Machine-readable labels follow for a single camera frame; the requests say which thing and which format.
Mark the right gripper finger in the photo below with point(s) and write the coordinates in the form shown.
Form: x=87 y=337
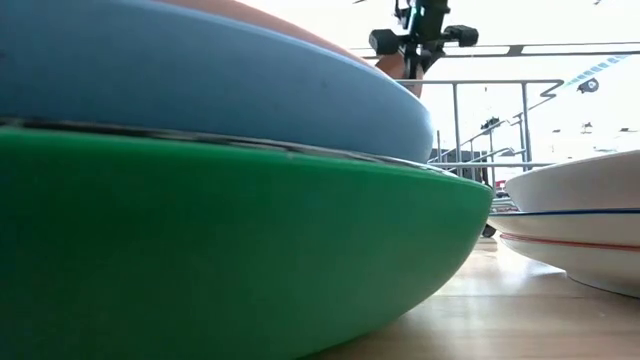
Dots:
x=415 y=70

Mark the brown divided plate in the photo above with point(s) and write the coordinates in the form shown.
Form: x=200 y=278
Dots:
x=390 y=67

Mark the beige plate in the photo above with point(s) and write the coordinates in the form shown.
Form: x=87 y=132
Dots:
x=575 y=185

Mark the white plate red rim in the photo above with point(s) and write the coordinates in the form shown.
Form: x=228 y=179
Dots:
x=610 y=265

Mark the dark background cabinet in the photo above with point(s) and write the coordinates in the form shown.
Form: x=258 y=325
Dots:
x=445 y=156

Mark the dark hanging fixture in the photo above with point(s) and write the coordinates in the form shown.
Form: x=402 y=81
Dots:
x=490 y=122

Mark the horizontal ceiling beam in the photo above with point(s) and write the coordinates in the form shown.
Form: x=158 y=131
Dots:
x=515 y=50

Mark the dark round hanging sign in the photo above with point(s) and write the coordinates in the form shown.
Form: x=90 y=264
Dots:
x=589 y=86

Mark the blue striped ceiling strip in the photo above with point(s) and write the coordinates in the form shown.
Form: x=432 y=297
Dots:
x=595 y=69

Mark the small dark ceiling fixture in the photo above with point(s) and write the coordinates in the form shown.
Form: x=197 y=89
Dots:
x=586 y=127

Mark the green plate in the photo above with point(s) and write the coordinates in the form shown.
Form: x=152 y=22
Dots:
x=200 y=250

